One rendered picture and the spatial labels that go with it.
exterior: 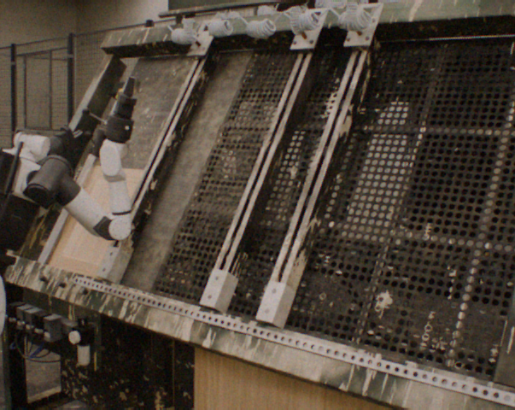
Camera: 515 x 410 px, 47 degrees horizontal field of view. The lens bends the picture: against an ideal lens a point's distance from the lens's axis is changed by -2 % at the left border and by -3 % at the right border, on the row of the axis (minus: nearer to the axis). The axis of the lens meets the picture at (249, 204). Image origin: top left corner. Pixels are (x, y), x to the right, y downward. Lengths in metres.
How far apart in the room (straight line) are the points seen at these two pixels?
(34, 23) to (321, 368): 10.49
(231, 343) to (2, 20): 10.00
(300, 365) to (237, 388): 0.53
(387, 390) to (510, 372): 0.31
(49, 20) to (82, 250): 9.54
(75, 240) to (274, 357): 1.14
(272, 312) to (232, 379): 0.50
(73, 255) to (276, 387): 1.01
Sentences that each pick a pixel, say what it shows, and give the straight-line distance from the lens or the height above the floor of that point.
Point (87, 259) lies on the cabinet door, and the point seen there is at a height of 0.95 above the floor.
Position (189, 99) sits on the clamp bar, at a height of 1.59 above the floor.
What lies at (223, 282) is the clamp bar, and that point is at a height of 1.00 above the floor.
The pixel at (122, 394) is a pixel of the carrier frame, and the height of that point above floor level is 0.38.
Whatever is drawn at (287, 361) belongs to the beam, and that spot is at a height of 0.83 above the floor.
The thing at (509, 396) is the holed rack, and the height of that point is 0.89.
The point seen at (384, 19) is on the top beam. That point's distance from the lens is 2.23.
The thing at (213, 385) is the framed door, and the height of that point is 0.54.
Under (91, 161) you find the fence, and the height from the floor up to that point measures 1.32.
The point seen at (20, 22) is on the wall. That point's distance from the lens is 11.62.
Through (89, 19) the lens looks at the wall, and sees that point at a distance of 11.83.
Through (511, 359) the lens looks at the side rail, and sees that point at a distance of 1.60.
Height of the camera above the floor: 1.50
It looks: 8 degrees down
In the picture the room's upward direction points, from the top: 1 degrees clockwise
